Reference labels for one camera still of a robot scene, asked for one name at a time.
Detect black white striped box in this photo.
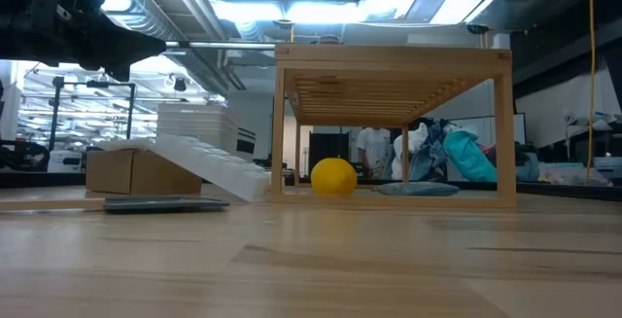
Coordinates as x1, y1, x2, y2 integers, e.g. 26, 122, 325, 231
236, 126, 258, 163

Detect person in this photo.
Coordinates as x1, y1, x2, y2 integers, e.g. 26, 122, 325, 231
357, 126, 393, 179

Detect white box device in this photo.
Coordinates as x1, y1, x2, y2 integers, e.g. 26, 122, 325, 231
47, 150, 84, 174

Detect black metal stand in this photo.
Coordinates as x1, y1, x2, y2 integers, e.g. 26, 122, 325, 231
48, 76, 137, 153

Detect stacked white plastic bins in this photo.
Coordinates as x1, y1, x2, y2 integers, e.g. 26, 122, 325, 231
155, 102, 240, 157

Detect slatted wooden shelf rack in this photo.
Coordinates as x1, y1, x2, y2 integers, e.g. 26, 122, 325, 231
270, 43, 517, 210

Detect pink patterned cloth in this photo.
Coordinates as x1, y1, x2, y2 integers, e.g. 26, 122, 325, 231
537, 161, 613, 187

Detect black cabinet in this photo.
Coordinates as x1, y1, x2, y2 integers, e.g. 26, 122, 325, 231
308, 131, 351, 176

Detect yellow lemon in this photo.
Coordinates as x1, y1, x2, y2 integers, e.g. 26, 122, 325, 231
310, 157, 359, 196

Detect teal cloth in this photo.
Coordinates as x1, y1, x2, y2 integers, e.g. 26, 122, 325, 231
442, 128, 499, 184

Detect brown cardboard box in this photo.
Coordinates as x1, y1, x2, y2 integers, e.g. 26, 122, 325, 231
85, 148, 203, 198

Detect yellow hanging cable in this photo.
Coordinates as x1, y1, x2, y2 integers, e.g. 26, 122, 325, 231
584, 0, 598, 187

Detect blue denim garment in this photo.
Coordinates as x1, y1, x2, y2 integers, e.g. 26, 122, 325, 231
409, 118, 451, 182

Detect black office chair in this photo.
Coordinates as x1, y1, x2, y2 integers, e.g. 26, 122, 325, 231
0, 140, 51, 172

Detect white cloth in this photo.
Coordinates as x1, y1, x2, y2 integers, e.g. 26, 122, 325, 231
391, 122, 430, 182

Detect white ice cube tray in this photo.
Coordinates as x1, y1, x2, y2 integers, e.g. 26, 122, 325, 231
149, 132, 272, 203

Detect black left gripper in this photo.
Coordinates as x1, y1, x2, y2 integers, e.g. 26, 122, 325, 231
0, 0, 167, 84

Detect grey blue plate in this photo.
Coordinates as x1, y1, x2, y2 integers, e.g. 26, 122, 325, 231
372, 181, 461, 197

